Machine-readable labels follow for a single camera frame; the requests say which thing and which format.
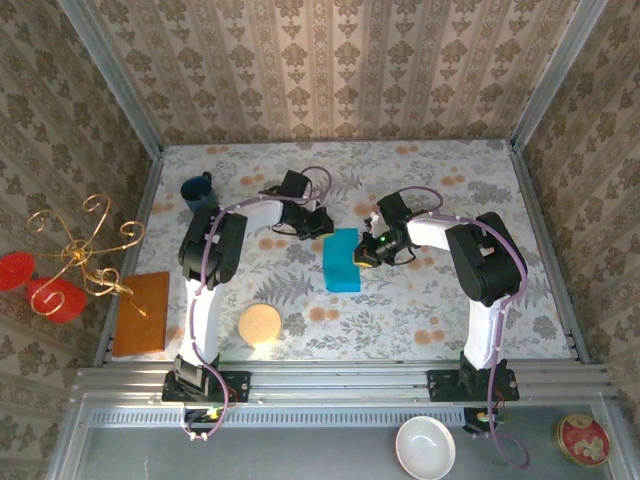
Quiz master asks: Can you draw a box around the floral patterned tablecloth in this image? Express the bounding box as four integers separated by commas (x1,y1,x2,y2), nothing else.
133,139,575,362

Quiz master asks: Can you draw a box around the dark blue mug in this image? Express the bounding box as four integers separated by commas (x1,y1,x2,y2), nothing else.
179,171,220,218

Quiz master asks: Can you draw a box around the round cork coaster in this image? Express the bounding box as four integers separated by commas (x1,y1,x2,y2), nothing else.
237,303,283,350

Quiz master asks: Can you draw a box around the brown wooden board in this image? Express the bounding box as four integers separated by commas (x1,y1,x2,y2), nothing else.
111,271,171,358

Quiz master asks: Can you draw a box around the small black circuit board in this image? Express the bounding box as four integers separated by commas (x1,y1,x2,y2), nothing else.
182,405,225,435
462,407,507,436

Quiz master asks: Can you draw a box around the white bowl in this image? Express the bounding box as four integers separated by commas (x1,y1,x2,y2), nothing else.
395,415,457,480

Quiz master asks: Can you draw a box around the red round ornament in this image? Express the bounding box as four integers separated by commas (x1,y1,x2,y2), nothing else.
0,251,35,292
25,276,87,325

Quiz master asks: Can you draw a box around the red round tin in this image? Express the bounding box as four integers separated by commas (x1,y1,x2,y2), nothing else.
555,413,612,469

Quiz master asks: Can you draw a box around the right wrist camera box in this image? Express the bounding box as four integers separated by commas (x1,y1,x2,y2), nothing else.
376,193,415,227

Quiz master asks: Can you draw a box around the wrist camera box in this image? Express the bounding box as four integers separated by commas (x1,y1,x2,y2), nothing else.
280,170,311,200
376,193,415,227

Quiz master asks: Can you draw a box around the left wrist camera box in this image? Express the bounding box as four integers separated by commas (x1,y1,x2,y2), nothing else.
280,170,311,200

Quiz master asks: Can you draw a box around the aluminium frame rail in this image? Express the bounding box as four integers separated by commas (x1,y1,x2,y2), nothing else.
73,358,615,401

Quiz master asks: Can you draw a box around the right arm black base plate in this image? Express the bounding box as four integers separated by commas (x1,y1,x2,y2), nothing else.
426,368,520,403

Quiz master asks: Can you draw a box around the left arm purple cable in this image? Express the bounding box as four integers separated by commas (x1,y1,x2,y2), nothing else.
182,165,335,444

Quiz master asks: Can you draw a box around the aluminium side rail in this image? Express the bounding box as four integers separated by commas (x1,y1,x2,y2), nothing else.
508,141,591,364
93,147,165,366

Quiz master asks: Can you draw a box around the slotted grey cable duct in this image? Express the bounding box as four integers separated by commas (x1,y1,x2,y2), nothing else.
79,405,466,429

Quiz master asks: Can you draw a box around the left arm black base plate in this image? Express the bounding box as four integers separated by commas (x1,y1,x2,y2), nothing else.
161,371,252,404

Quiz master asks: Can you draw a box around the gold wire stand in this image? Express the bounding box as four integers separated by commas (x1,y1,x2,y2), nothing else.
27,193,149,317

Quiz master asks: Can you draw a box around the aluminium corner post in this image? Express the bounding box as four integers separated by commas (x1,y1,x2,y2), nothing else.
57,0,165,156
509,0,609,151

